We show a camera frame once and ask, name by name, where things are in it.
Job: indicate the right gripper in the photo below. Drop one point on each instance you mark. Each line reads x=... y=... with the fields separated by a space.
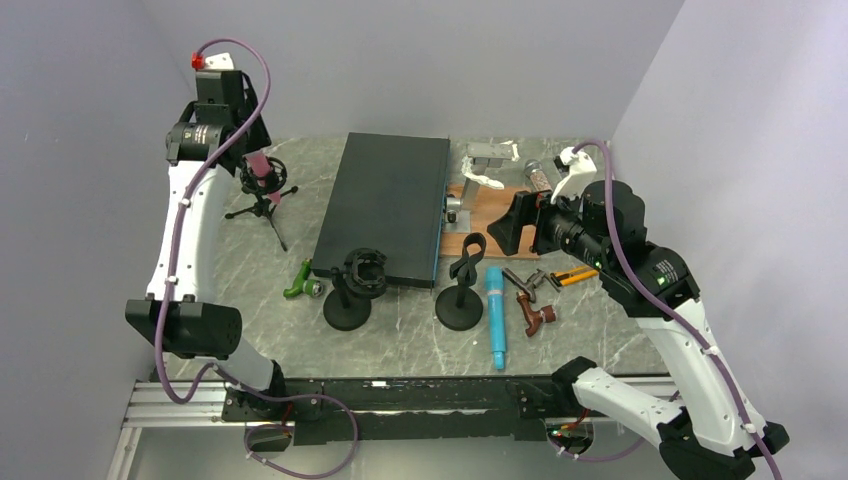
x=531 y=207

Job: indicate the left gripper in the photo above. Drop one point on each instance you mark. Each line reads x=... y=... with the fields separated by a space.
x=260 y=137

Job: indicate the pink microphone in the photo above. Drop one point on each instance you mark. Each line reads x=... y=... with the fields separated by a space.
x=264 y=176

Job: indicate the blue microphone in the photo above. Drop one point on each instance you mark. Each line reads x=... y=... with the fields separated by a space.
x=494 y=285

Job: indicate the silver mesh glitter microphone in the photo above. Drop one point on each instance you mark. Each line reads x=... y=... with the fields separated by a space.
x=536 y=177

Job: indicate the black clip microphone stand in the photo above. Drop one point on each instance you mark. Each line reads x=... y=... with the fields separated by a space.
x=458 y=307

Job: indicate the black shock mount stand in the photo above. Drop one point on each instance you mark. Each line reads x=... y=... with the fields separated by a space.
x=359 y=281

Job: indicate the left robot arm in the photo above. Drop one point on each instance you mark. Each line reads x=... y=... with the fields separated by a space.
x=219 y=137

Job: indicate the black tripod microphone stand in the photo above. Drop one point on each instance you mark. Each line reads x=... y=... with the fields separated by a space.
x=262 y=207

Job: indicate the wooden board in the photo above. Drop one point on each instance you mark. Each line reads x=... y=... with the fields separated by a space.
x=489 y=206

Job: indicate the grey metal pipe fitting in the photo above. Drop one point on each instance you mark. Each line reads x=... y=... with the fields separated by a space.
x=529 y=286

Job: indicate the yellow utility knife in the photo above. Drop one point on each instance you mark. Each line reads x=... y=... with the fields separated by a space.
x=573 y=276

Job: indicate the brown pipe fitting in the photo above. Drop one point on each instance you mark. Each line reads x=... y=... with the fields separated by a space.
x=534 y=318

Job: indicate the black flat box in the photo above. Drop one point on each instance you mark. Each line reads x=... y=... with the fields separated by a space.
x=388 y=195

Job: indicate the green pipe fitting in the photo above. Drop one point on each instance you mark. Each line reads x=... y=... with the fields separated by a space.
x=303 y=284

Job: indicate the metal bracket fixture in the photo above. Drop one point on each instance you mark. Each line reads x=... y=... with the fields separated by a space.
x=478 y=158

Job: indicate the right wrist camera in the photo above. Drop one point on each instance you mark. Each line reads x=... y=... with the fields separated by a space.
x=577 y=170

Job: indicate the black base frame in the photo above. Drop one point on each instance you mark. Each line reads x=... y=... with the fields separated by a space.
x=323 y=410

